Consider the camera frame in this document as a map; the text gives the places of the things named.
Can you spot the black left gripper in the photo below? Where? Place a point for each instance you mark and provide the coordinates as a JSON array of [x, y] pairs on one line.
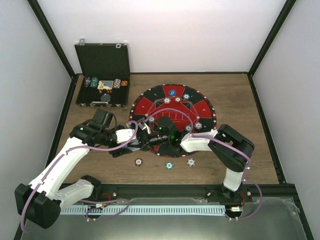
[[117, 152]]

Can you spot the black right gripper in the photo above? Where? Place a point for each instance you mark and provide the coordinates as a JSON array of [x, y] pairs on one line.
[[143, 138]]

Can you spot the teal chips seat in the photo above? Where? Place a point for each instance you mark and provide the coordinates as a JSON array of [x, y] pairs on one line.
[[188, 128], [186, 96], [151, 119]]

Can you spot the red black chip stack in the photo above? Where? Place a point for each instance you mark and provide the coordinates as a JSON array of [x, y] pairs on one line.
[[138, 162]]

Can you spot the teal chip stack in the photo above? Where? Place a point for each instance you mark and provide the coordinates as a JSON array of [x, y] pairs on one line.
[[169, 165], [94, 82]]

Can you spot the white blue chips top seat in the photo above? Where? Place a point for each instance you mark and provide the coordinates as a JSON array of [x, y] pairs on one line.
[[167, 100]]

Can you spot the white purple chip stack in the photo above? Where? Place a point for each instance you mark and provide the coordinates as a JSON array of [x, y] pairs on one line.
[[191, 162]]

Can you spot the red black chips top seat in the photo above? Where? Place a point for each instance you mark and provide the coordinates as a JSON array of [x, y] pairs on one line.
[[177, 99]]

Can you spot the blue small blind button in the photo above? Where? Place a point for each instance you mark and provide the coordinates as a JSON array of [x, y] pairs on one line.
[[172, 93]]

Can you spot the teal chips top seat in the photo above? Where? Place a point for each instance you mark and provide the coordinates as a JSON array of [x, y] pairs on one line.
[[186, 96]]

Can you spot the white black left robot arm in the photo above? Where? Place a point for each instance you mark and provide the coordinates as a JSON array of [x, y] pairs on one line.
[[42, 200]]

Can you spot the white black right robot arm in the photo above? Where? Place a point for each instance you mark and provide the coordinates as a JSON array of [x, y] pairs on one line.
[[231, 148]]

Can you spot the round red black poker mat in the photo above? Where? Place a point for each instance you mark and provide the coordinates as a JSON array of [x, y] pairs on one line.
[[186, 112]]

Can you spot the grey round dealer disc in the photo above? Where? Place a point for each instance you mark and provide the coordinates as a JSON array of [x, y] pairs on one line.
[[105, 98]]

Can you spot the red yellow chip stack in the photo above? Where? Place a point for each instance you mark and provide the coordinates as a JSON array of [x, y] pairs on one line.
[[124, 83]]

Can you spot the boxed card deck in case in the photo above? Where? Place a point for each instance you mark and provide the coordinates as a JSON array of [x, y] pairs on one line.
[[105, 85]]

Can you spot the teal chip stack in case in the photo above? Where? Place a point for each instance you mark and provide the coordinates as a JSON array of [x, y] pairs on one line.
[[94, 82]]

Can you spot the purple black chip stack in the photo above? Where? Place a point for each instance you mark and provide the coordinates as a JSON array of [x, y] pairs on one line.
[[87, 82]]

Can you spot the black poker chip case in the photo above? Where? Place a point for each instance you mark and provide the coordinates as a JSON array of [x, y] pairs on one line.
[[107, 62]]

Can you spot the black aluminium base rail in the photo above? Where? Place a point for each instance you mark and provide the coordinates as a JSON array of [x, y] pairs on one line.
[[212, 192]]

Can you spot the silver case handle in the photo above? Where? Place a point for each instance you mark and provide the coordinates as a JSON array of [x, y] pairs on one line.
[[98, 103]]

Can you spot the light blue slotted cable duct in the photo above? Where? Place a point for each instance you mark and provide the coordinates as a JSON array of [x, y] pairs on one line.
[[144, 210]]

